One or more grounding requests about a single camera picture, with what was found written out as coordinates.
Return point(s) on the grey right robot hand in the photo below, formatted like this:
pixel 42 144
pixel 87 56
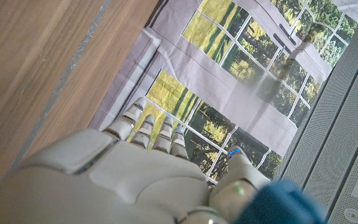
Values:
pixel 104 186

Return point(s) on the printed window backdrop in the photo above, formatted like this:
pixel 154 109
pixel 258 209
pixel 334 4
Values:
pixel 228 81

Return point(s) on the blue right wrist connector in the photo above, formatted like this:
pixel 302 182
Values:
pixel 278 207

